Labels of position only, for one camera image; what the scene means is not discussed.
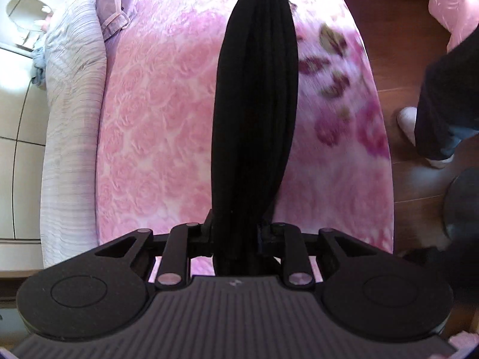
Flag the white slipper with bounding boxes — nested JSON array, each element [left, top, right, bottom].
[[397, 107, 456, 169]]

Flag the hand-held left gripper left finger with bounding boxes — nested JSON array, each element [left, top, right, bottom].
[[95, 209, 216, 289]]

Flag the pink floral blanket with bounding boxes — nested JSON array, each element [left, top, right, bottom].
[[95, 0, 395, 283]]

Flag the person's leg in dark trousers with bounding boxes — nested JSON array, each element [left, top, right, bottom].
[[413, 19, 479, 162]]

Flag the white ribbed quilt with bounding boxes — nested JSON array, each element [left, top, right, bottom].
[[39, 0, 110, 270]]

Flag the purple pillow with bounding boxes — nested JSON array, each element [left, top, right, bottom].
[[96, 0, 142, 42]]

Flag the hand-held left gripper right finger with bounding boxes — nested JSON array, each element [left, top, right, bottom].
[[257, 222, 375, 289]]

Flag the round black stool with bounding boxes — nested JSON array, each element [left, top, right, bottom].
[[443, 168, 479, 242]]

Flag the black pants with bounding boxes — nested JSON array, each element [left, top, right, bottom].
[[210, 0, 301, 275]]

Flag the blue cloth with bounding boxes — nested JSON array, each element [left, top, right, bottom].
[[31, 40, 48, 89]]

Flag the round mirror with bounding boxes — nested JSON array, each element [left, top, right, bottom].
[[6, 0, 55, 34]]

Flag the white wardrobe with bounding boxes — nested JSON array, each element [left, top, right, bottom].
[[0, 41, 51, 272]]

